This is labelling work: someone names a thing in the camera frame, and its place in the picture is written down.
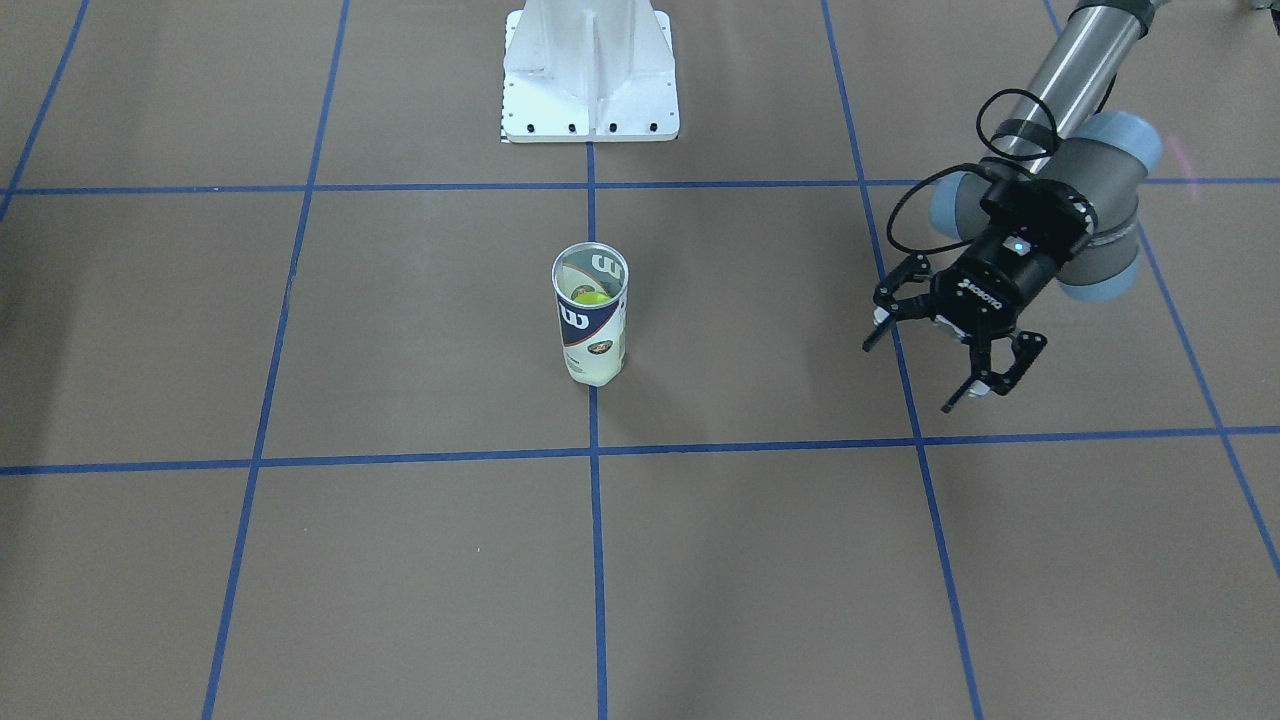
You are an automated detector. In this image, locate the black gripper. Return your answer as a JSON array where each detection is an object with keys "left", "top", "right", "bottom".
[{"left": 861, "top": 234, "right": 1071, "bottom": 414}]

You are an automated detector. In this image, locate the clear tennis ball can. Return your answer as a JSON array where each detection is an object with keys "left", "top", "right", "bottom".
[{"left": 550, "top": 242, "right": 631, "bottom": 387}]

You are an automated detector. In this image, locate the yellow tennis ball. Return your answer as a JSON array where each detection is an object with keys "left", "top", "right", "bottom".
[{"left": 570, "top": 286, "right": 613, "bottom": 307}]

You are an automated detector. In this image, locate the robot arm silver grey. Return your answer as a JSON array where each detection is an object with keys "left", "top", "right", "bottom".
[{"left": 863, "top": 1, "right": 1164, "bottom": 413}]

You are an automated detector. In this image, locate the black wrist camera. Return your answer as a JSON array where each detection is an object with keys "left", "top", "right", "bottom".
[{"left": 974, "top": 174, "right": 1098, "bottom": 268}]

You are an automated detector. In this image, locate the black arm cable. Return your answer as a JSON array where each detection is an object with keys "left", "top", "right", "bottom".
[{"left": 884, "top": 0, "right": 1161, "bottom": 256}]

